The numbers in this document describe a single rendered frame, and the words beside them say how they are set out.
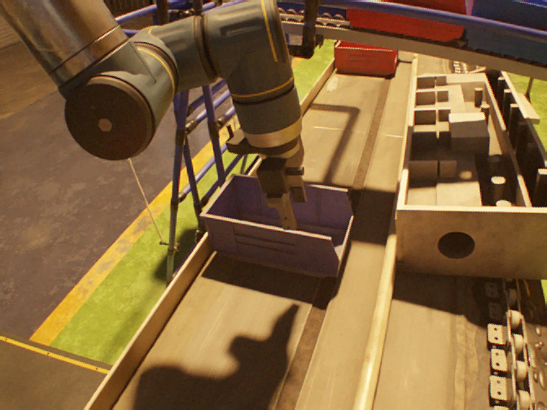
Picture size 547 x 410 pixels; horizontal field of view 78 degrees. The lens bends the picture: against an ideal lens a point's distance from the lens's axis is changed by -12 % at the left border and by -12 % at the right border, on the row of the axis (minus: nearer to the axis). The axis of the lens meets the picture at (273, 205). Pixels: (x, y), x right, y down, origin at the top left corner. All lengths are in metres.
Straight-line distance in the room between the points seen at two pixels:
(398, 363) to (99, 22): 0.76
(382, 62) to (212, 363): 1.81
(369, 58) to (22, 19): 1.93
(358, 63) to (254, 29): 1.70
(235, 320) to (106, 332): 1.17
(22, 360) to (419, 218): 1.39
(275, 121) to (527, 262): 0.64
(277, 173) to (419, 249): 0.42
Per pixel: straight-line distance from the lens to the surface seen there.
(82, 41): 0.45
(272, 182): 0.64
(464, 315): 0.93
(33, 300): 2.33
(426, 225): 0.86
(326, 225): 1.03
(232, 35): 0.56
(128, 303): 2.03
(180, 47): 0.58
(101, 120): 0.45
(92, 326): 2.02
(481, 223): 0.86
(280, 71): 0.58
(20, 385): 1.53
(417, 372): 0.82
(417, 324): 0.88
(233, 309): 0.89
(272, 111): 0.59
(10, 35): 12.01
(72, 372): 1.45
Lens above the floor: 1.45
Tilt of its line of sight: 38 degrees down
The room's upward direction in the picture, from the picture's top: 5 degrees counter-clockwise
